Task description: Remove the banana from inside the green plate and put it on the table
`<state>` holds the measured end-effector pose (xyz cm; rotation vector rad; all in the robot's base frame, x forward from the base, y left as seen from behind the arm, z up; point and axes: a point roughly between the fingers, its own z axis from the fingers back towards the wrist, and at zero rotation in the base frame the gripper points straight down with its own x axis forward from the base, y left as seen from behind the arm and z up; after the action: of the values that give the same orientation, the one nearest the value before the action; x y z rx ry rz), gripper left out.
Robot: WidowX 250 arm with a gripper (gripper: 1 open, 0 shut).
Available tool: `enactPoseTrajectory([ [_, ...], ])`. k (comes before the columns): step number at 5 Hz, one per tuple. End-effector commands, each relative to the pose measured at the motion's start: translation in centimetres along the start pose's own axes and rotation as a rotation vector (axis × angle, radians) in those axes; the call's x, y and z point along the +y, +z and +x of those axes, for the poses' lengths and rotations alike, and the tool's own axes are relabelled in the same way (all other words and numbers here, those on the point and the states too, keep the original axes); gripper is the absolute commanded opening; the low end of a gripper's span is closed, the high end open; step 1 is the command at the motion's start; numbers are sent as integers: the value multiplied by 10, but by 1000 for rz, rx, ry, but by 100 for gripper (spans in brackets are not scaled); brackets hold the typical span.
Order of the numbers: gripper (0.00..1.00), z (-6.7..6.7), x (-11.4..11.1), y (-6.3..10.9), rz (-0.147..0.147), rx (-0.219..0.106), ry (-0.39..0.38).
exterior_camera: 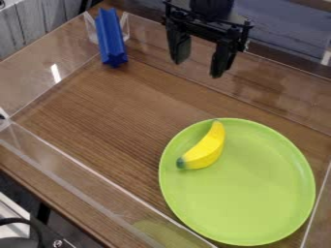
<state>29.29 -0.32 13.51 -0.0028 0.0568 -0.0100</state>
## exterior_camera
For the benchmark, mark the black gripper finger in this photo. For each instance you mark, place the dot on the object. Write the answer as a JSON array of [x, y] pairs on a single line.
[[222, 58], [179, 44]]

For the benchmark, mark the black device with knob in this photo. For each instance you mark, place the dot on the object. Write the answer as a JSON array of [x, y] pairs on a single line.
[[53, 239]]

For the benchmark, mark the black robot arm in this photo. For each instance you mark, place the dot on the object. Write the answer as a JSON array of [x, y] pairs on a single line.
[[210, 20]]

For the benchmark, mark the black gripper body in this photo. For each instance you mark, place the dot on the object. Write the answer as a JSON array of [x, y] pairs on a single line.
[[211, 19]]

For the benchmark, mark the yellow toy banana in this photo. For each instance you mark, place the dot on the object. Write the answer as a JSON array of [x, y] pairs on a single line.
[[206, 151]]

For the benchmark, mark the green plastic plate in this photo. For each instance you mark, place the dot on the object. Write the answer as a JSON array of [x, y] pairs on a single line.
[[254, 197]]

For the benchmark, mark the blue plastic corner bracket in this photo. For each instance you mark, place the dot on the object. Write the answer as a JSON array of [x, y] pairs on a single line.
[[110, 36]]

